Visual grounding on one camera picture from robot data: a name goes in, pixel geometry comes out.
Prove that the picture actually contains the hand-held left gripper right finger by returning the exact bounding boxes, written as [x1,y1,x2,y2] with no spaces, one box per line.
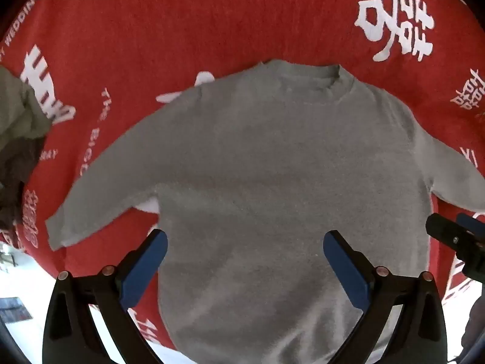
[323,230,448,364]

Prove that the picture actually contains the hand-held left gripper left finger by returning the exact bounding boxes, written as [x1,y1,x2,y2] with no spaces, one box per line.
[42,228,169,364]

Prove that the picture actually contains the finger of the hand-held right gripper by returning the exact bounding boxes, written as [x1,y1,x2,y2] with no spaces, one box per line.
[425,213,485,254]
[456,213,485,236]

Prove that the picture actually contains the grey knit sweater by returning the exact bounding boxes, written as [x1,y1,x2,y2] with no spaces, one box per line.
[45,59,485,364]

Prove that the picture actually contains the person's right forearm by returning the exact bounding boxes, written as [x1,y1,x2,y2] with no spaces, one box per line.
[459,299,485,364]

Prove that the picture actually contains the dark brown cloth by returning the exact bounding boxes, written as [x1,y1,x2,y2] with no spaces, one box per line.
[0,136,47,238]

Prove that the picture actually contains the olive green cloth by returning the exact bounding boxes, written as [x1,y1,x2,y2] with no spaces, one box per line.
[0,66,52,145]

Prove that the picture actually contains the red printed blanket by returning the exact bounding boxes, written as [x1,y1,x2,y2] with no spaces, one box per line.
[0,0,485,353]

